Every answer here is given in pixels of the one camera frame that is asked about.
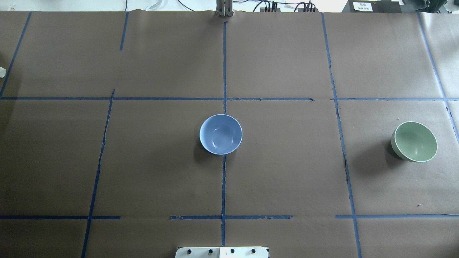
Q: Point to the green bowl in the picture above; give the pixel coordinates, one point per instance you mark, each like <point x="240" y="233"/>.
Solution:
<point x="414" y="142"/>

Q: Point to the aluminium frame post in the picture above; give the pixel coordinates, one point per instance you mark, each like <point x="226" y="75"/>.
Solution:
<point x="224" y="8"/>

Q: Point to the black power strip left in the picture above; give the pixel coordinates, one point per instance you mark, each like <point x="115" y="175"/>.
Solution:
<point x="268" y="7"/>

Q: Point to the black box with label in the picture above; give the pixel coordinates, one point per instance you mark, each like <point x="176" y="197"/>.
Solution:
<point x="372" y="6"/>

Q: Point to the blue bowl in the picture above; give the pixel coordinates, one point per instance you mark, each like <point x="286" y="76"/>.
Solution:
<point x="221" y="134"/>

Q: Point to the black power strip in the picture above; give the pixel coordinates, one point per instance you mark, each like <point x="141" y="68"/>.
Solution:
<point x="268" y="7"/>
<point x="306" y="7"/>

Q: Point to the black power strip right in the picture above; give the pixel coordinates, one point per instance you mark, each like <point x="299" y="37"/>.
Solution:
<point x="306" y="7"/>

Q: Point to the white plug on table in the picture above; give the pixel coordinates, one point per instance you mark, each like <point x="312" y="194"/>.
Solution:
<point x="2" y="72"/>

